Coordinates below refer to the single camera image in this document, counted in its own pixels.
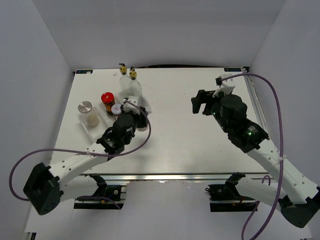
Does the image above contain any glass bottle with dark sauce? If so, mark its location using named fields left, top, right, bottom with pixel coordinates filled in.
left=128, top=66, right=143, bottom=99

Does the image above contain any small jar white lid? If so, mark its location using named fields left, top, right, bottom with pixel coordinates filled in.
left=111, top=103, right=122, bottom=118

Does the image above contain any left blue table sticker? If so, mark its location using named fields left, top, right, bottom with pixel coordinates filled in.
left=75, top=69, right=93, bottom=75

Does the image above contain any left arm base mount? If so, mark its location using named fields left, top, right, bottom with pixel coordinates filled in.
left=73, top=173, right=125, bottom=210

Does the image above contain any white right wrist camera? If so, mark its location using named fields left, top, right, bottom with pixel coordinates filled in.
left=212, top=73, right=236, bottom=98

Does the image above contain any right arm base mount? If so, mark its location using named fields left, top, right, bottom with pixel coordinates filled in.
left=205, top=172, right=257, bottom=213

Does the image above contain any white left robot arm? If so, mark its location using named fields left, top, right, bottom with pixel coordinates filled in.
left=23, top=102, right=149, bottom=216

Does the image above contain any right blue table sticker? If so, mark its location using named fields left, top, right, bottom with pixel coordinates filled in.
left=224, top=67, right=242, bottom=72

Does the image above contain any steel lid white powder jar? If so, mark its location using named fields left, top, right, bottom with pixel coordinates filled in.
left=77, top=101, right=100, bottom=128

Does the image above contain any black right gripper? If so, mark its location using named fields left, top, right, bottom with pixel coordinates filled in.
left=190, top=89, right=231, bottom=134

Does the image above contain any red lid sauce jar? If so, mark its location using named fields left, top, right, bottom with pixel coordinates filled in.
left=100, top=92, right=115, bottom=116

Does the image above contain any blue table sticker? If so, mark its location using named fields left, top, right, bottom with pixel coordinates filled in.
left=224, top=67, right=242, bottom=72
left=75, top=69, right=93, bottom=75

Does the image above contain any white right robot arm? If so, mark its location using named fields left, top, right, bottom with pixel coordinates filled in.
left=191, top=90, right=320, bottom=228

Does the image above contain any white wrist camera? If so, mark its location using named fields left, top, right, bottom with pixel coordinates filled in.
left=212, top=73, right=236, bottom=98
left=121, top=96, right=141, bottom=115

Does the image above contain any white shaker silver top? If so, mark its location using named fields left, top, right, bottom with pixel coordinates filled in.
left=136, top=126, right=148, bottom=132

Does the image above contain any clear glass oil bottle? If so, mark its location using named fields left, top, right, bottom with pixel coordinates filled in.
left=119, top=63, right=134, bottom=99

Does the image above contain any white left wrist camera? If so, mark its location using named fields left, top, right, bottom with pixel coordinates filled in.
left=121, top=96, right=141, bottom=115

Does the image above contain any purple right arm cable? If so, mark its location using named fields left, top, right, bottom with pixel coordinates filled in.
left=219, top=72, right=284, bottom=240

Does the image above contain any white plastic organizer tray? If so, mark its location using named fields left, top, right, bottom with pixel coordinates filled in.
left=76, top=102, right=116, bottom=143

